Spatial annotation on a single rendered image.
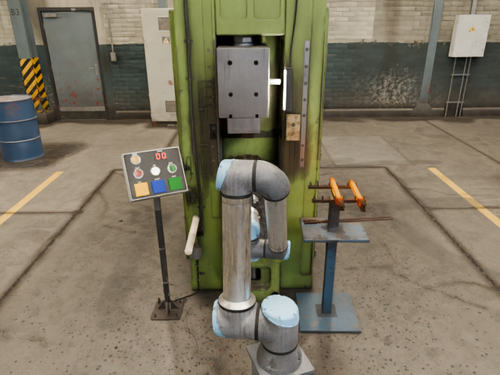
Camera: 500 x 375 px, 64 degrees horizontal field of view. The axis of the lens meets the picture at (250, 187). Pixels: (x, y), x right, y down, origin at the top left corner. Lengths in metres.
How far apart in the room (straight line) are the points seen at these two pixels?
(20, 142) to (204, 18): 4.67
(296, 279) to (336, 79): 5.98
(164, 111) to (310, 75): 5.64
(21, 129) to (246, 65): 4.77
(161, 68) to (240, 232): 6.55
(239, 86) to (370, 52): 6.40
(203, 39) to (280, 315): 1.66
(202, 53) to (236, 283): 1.48
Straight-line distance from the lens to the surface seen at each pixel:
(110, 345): 2.91
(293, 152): 2.70
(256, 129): 2.49
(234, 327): 1.67
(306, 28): 2.57
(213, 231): 2.92
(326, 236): 2.54
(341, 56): 8.55
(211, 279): 3.14
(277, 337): 1.67
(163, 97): 7.96
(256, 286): 2.96
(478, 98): 9.70
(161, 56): 7.86
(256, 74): 2.43
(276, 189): 1.44
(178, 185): 2.46
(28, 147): 6.79
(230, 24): 2.55
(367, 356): 2.78
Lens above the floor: 1.92
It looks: 23 degrees down
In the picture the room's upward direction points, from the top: straight up
